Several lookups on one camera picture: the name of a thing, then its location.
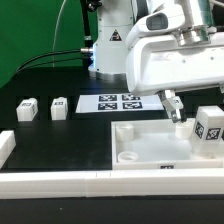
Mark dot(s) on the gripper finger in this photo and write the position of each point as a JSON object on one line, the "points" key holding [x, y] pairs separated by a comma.
{"points": [[173, 105]]}

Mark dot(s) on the paper sheet with markers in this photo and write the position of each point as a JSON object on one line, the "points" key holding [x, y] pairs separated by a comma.
{"points": [[117, 103]]}

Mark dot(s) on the white square tabletop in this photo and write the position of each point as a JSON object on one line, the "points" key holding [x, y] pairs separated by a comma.
{"points": [[161, 144]]}

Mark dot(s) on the white U-shaped fence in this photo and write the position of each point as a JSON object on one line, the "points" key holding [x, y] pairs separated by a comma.
{"points": [[104, 183]]}

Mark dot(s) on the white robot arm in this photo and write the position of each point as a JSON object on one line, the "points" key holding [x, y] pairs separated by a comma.
{"points": [[159, 46]]}

